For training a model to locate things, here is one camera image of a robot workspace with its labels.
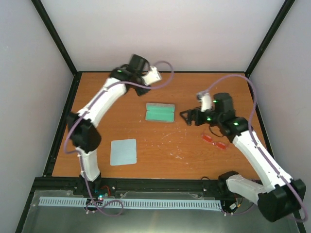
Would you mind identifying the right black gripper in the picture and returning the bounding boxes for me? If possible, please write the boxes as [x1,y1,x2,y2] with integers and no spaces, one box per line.
[180,107,222,127]

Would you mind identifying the grey glasses case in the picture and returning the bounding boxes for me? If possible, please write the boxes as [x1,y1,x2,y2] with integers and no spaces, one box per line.
[145,103,175,123]

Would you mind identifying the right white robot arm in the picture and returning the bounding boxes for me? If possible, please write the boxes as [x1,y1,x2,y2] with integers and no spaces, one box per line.
[180,93,306,222]

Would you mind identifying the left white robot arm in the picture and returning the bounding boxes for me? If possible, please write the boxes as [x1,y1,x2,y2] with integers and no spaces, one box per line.
[64,54,151,196]

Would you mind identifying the red sunglasses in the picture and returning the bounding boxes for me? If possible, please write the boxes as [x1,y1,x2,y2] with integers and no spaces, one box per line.
[201,131,229,150]

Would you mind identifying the light blue cleaning cloth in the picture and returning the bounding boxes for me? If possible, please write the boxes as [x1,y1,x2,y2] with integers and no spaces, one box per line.
[110,139,137,166]

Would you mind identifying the metal front plate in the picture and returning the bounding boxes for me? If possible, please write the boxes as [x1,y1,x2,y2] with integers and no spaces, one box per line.
[16,190,300,233]

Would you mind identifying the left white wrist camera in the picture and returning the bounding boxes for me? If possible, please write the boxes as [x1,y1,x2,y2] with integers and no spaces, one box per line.
[141,66,162,86]

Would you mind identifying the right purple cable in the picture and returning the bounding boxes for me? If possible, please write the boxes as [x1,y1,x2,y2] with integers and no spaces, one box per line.
[204,74,309,223]

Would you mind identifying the purple cable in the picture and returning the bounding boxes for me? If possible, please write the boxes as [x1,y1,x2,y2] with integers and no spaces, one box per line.
[64,61,174,216]
[204,74,309,223]

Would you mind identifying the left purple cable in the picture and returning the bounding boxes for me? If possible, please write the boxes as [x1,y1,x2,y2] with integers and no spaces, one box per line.
[64,61,174,216]

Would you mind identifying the black aluminium frame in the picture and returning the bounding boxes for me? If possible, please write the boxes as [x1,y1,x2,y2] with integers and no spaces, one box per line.
[14,0,307,233]

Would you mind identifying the light blue slotted cable duct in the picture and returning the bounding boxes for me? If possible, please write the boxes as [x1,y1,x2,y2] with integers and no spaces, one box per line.
[38,197,222,211]

